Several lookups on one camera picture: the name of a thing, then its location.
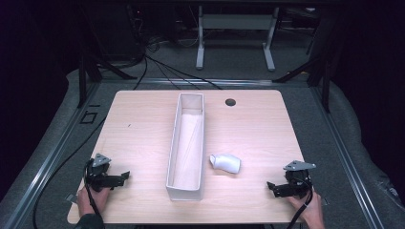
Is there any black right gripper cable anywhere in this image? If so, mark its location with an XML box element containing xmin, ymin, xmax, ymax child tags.
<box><xmin>286</xmin><ymin>177</ymin><xmax>314</xmax><ymax>229</ymax></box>

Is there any bundle of black cables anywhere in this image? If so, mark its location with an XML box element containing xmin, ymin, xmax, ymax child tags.
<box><xmin>132</xmin><ymin>34</ymin><xmax>224</xmax><ymax>92</ymax></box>

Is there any black tape square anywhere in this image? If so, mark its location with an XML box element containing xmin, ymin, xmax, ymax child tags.
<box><xmin>78</xmin><ymin>104</ymin><xmax>101</xmax><ymax>125</ymax></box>

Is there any black metal stand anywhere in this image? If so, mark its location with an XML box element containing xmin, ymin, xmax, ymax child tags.
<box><xmin>272</xmin><ymin>52</ymin><xmax>333</xmax><ymax>114</ymax></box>
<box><xmin>76</xmin><ymin>52</ymin><xmax>139</xmax><ymax>109</ymax></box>

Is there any person's right hand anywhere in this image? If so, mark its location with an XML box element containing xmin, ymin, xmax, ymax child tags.
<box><xmin>287</xmin><ymin>190</ymin><xmax>326</xmax><ymax>229</ymax></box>

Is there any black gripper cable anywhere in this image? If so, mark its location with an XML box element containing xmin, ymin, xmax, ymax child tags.
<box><xmin>83</xmin><ymin>158</ymin><xmax>102</xmax><ymax>218</ymax></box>
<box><xmin>286</xmin><ymin>177</ymin><xmax>314</xmax><ymax>229</ymax></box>

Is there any person's left hand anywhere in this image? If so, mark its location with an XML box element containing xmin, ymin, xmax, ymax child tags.
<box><xmin>76</xmin><ymin>185</ymin><xmax>112</xmax><ymax>218</ymax></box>

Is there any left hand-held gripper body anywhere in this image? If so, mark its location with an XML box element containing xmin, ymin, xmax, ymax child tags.
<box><xmin>84</xmin><ymin>153</ymin><xmax>126</xmax><ymax>193</ymax></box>

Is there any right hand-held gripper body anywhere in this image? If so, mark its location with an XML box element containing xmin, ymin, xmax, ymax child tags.
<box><xmin>274</xmin><ymin>159</ymin><xmax>317</xmax><ymax>198</ymax></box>

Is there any white metal desk frame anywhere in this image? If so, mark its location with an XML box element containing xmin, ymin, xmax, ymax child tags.
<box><xmin>195</xmin><ymin>5</ymin><xmax>280</xmax><ymax>73</ymax></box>

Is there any small white bottle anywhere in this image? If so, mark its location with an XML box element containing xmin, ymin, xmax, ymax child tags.
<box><xmin>208</xmin><ymin>154</ymin><xmax>243</xmax><ymax>175</ymax></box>

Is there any silver metal rail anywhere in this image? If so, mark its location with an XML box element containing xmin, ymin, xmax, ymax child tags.
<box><xmin>2</xmin><ymin>85</ymin><xmax>100</xmax><ymax>229</ymax></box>
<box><xmin>310</xmin><ymin>87</ymin><xmax>386</xmax><ymax>229</ymax></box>

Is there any long white box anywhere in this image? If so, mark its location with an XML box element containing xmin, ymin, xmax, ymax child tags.
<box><xmin>165</xmin><ymin>92</ymin><xmax>205</xmax><ymax>202</ymax></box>

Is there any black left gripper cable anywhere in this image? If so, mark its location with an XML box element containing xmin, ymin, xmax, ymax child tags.
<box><xmin>83</xmin><ymin>158</ymin><xmax>102</xmax><ymax>218</ymax></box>

